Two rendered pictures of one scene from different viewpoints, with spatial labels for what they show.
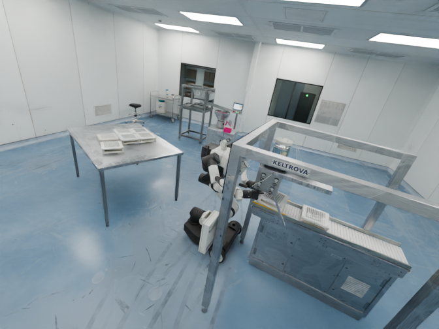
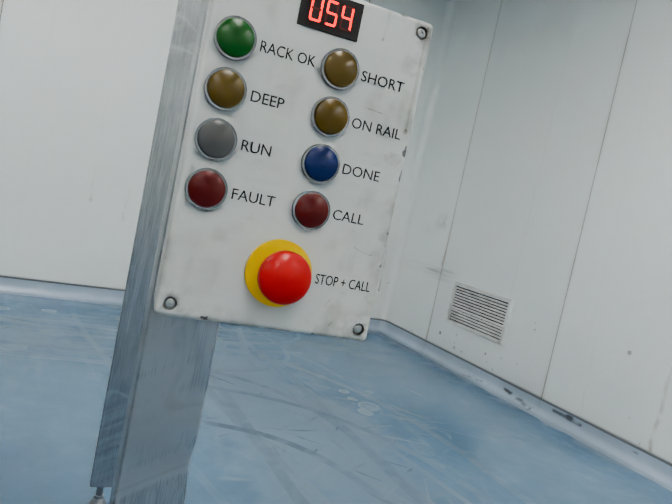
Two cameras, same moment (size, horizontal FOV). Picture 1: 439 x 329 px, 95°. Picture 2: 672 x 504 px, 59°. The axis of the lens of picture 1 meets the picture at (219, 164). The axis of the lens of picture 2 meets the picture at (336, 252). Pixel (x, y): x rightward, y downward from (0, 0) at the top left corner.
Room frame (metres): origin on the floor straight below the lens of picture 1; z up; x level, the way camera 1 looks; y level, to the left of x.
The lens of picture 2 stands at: (1.36, 0.37, 0.95)
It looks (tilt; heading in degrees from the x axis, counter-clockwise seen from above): 4 degrees down; 228
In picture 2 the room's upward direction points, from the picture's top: 12 degrees clockwise
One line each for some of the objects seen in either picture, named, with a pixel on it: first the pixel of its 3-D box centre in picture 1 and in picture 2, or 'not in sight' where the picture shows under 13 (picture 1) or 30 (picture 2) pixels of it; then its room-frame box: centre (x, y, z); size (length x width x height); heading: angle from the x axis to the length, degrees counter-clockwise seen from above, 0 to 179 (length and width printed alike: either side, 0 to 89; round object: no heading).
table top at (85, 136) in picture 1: (123, 140); not in sight; (2.74, 1.46, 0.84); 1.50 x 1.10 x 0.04; 48
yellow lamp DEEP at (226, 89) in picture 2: not in sight; (226, 88); (1.15, -0.01, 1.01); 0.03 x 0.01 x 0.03; 157
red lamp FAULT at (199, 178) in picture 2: not in sight; (206, 188); (1.15, -0.01, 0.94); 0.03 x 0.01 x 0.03; 157
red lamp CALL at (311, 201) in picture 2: not in sight; (311, 210); (1.07, 0.02, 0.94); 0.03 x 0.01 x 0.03; 157
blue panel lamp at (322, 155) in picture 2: not in sight; (321, 163); (1.07, 0.02, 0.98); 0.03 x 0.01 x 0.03; 157
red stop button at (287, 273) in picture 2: not in sight; (280, 274); (1.09, 0.02, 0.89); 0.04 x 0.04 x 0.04; 67
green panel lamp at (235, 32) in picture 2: not in sight; (235, 37); (1.15, -0.01, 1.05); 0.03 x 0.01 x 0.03; 157
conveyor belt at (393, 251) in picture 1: (321, 226); not in sight; (1.56, -1.06, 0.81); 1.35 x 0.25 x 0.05; 67
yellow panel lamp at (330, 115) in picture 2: not in sight; (331, 116); (1.07, 0.02, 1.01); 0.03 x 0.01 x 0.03; 157
